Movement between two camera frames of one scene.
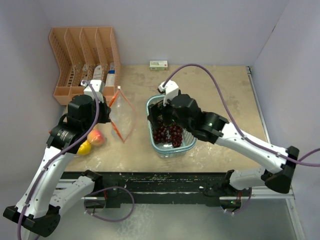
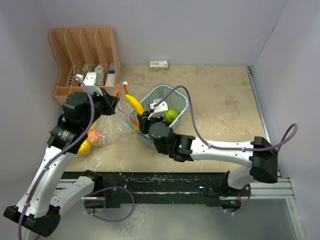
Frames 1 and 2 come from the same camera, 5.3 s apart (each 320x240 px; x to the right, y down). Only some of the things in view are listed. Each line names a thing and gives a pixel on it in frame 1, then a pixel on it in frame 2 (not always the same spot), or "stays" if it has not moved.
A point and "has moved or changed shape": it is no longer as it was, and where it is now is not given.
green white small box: [158, 65] stays
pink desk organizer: [85, 53] stays
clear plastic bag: [122, 114] has moved or changed shape
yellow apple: [85, 148] stays
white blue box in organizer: [111, 77] stays
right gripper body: [183, 123] → [146, 123]
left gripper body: [103, 116] → [105, 108]
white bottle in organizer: [97, 72] stays
